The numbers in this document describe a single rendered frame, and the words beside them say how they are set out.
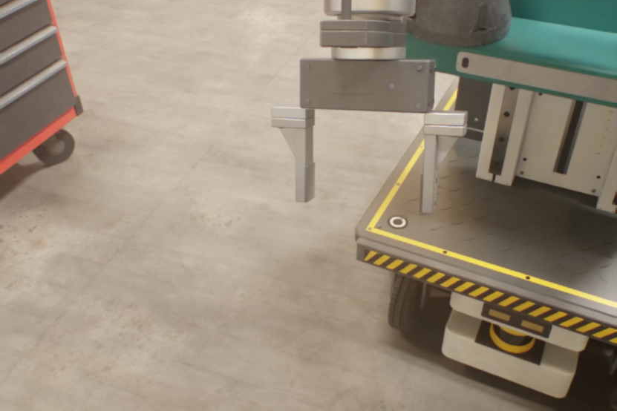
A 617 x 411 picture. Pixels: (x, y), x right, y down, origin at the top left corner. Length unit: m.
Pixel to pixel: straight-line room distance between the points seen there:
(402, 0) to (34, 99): 1.46
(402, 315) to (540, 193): 0.41
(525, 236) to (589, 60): 0.40
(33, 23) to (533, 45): 1.33
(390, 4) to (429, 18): 0.48
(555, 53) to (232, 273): 0.97
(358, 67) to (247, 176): 1.38
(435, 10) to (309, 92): 0.48
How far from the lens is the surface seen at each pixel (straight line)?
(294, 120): 0.64
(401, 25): 0.61
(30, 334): 1.65
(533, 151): 1.43
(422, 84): 0.60
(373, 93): 0.61
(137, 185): 2.00
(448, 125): 0.61
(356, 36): 0.54
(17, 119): 1.90
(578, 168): 1.44
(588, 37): 1.17
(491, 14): 1.08
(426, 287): 1.40
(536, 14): 1.21
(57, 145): 2.15
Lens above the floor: 1.16
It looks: 37 degrees down
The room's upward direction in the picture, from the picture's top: straight up
